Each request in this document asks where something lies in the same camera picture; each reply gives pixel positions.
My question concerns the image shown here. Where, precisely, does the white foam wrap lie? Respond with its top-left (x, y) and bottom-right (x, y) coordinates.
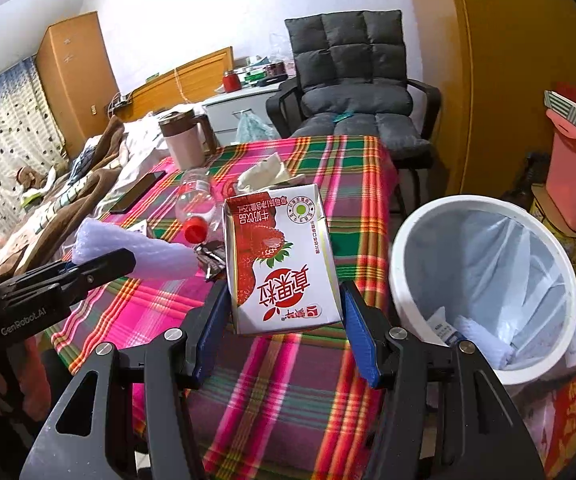
top-left (70, 218), bottom-right (198, 281)
top-left (455, 315), bottom-right (514, 367)

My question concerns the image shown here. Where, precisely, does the green box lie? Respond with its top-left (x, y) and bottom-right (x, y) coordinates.
top-left (240, 62), bottom-right (269, 86)

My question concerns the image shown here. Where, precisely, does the striped box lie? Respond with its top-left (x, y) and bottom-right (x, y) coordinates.
top-left (543, 89), bottom-right (576, 133)

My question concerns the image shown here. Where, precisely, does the wooden headboard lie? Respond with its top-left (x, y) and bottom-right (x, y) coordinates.
top-left (130, 46), bottom-right (235, 117)

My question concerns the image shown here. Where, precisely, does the brown coffee sachet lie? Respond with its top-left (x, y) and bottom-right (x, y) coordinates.
top-left (195, 240), bottom-right (227, 278)

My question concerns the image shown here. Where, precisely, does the strawberry milk carton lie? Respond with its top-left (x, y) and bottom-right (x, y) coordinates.
top-left (222, 183), bottom-right (345, 337)

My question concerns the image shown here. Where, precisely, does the pink jug brown lid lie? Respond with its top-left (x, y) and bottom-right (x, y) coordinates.
top-left (158, 107), bottom-right (216, 171)

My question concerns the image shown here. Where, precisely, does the plaid tablecloth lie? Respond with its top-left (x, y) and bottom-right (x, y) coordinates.
top-left (50, 135), bottom-right (399, 480)

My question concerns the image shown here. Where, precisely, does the red box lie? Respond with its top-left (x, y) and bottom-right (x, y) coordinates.
top-left (543, 375), bottom-right (576, 480)

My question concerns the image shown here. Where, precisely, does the green clear plastic bag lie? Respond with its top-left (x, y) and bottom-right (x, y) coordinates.
top-left (235, 110), bottom-right (281, 145)

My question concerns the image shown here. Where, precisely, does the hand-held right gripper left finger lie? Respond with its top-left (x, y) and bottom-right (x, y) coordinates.
top-left (23, 285), bottom-right (234, 480)

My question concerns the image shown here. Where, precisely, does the white cabinet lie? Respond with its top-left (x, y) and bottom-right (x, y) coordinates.
top-left (202, 77), bottom-right (296, 148)

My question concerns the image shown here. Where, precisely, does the black smartphone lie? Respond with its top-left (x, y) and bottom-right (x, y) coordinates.
top-left (109, 171), bottom-right (167, 214)

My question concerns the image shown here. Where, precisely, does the white bin liner bag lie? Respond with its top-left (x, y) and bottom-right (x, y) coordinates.
top-left (408, 210), bottom-right (566, 368)

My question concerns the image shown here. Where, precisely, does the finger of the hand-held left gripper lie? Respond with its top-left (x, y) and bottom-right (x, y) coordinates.
top-left (0, 247), bottom-right (136, 311)

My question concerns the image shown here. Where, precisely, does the cardboard box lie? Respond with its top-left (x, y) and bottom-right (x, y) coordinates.
top-left (530, 184), bottom-right (576, 266)

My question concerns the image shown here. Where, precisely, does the white round bin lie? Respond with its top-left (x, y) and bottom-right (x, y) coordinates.
top-left (389, 195), bottom-right (576, 386)

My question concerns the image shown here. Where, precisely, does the dotted curtain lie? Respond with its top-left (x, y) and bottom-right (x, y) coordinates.
top-left (0, 56), bottom-right (69, 201)

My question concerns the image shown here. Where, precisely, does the brown blanket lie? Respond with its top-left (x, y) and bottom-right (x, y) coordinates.
top-left (0, 116), bottom-right (129, 281)

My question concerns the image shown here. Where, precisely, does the grey cushioned black chair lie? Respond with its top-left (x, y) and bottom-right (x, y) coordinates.
top-left (265, 10), bottom-right (441, 171)

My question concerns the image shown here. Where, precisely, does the brown plush toy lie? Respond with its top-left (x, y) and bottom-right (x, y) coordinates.
top-left (15, 167), bottom-right (56, 196)

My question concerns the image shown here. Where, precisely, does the clear plastic bottle red cap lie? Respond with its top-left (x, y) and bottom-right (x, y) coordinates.
top-left (174, 169), bottom-right (221, 245)

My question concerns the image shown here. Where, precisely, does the wooden wardrobe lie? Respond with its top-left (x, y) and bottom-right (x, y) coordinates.
top-left (35, 20), bottom-right (119, 146)

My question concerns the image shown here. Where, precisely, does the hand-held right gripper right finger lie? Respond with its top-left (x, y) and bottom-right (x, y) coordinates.
top-left (340, 280), bottom-right (544, 480)

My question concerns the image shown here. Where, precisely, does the white tissue pack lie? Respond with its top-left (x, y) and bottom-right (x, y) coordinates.
top-left (235, 154), bottom-right (303, 195)

